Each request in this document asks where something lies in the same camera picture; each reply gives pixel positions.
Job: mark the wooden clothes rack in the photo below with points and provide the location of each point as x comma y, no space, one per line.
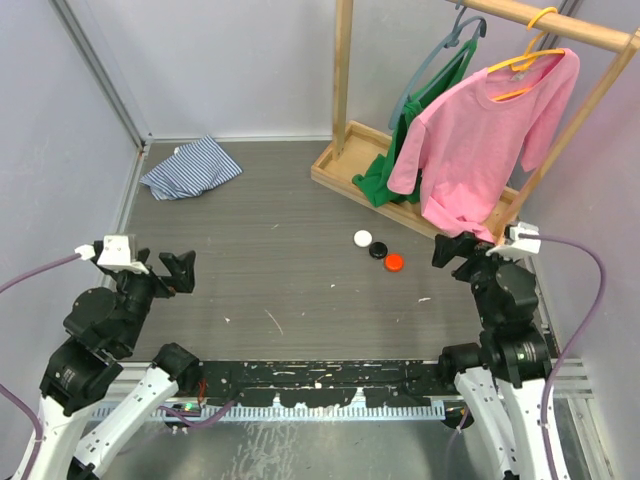
354,145

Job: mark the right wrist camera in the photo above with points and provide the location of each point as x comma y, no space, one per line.
521,240

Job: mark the pink t-shirt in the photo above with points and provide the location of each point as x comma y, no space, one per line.
460,151

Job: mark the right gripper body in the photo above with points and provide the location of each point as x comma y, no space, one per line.
478,268

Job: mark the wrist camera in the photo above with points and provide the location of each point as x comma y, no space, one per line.
119,253
521,240

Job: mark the yellow hanger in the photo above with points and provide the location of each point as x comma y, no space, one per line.
521,64

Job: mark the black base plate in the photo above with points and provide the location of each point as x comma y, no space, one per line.
314,384

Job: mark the green garment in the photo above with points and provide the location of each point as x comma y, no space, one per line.
373,183

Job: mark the orange earbud charging case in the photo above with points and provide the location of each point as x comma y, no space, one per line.
394,262

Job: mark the white earbud charging case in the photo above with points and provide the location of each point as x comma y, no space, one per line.
362,238

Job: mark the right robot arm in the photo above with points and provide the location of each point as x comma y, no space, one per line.
503,377

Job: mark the white slotted cable duct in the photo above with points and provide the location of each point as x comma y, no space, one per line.
355,412

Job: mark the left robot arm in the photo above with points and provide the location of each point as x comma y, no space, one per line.
103,328

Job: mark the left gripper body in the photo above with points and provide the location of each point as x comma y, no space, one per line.
141,289

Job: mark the blue striped cloth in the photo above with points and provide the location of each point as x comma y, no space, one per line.
193,169

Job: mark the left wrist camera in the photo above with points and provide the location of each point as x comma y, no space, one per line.
119,253

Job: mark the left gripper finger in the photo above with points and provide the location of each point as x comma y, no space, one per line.
181,271
138,262

